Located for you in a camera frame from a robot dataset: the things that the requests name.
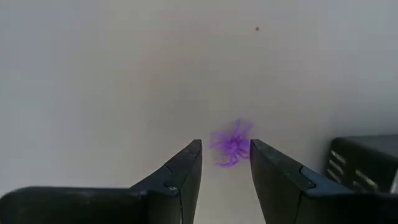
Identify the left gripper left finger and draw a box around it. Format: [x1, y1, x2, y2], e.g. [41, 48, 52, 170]
[0, 139, 203, 224]

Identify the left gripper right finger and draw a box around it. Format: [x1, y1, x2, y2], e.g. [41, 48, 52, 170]
[249, 138, 398, 224]

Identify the purple toy spider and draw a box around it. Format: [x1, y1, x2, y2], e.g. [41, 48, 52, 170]
[208, 119, 255, 169]

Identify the black slotted plastic basket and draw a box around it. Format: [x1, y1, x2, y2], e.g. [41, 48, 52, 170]
[324, 134, 398, 194]

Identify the grey table mat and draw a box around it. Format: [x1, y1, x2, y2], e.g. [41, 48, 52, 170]
[0, 0, 398, 224]

